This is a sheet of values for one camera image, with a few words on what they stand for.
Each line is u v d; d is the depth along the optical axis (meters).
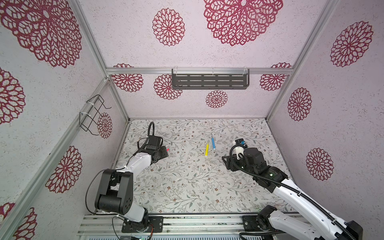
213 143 1.07
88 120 0.75
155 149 0.72
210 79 0.98
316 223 0.43
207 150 1.02
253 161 0.56
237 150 0.67
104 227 0.73
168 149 1.03
